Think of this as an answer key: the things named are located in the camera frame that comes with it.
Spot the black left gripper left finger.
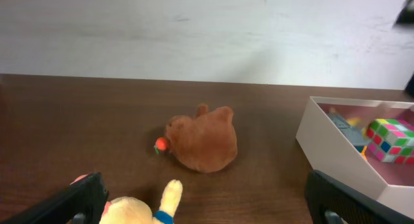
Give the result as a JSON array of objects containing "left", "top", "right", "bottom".
[{"left": 2, "top": 172, "right": 109, "bottom": 224}]

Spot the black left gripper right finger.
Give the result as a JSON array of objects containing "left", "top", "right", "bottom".
[{"left": 305, "top": 170, "right": 413, "bottom": 224}]

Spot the white box pink interior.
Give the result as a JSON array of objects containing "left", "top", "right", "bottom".
[{"left": 296, "top": 96, "right": 413, "bottom": 218}]

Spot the yellow grey toy truck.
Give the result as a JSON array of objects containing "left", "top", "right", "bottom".
[{"left": 327, "top": 107, "right": 370, "bottom": 160}]

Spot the colourful puzzle cube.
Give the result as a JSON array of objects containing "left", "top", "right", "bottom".
[{"left": 366, "top": 118, "right": 413, "bottom": 164}]

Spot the yellow plush duck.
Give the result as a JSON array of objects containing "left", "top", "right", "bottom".
[{"left": 100, "top": 179, "right": 183, "bottom": 224}]

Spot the brown plush toy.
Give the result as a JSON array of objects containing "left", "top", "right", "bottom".
[{"left": 154, "top": 104, "right": 238, "bottom": 173}]

